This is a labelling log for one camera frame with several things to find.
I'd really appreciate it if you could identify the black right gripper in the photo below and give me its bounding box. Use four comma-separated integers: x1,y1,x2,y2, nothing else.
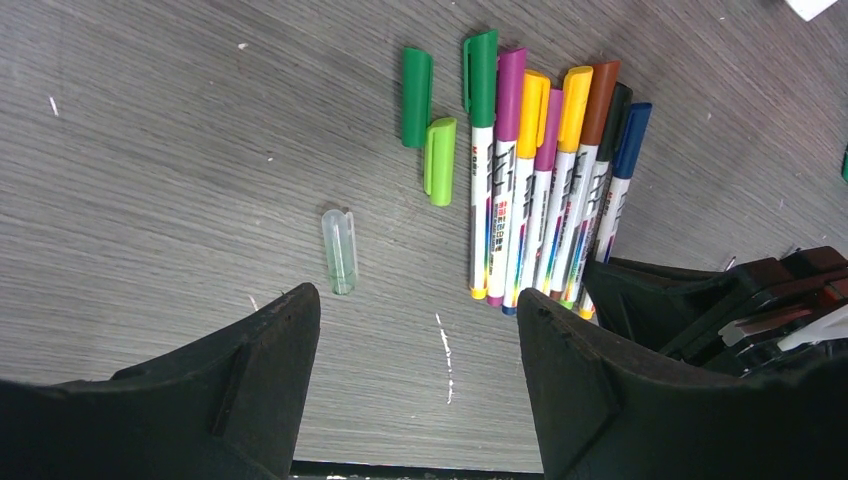
584,247,847,377

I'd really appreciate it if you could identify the purple cap marker green end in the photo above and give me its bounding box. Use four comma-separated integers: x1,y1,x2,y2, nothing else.
519,88,564,290

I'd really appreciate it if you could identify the light green pen cap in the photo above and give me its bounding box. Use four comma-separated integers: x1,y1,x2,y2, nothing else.
423,117,458,207

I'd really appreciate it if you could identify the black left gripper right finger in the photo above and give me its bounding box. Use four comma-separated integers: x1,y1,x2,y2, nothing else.
517,289,847,479

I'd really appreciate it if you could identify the clear pen cap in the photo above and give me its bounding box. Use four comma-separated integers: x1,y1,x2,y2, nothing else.
321,209,358,295

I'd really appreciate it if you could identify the black cap marker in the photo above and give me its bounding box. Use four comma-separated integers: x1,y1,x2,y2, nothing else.
561,82,633,309

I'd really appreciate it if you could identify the green cap marker yellow end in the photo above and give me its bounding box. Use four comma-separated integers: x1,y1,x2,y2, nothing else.
463,29,499,300

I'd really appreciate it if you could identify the dark green pen cap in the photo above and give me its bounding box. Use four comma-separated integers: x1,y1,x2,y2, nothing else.
401,47,433,148

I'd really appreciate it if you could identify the brown cap marker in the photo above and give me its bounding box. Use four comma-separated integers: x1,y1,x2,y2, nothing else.
550,60,621,303

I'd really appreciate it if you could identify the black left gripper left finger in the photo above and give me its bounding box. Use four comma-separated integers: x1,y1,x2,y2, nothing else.
1,283,321,479

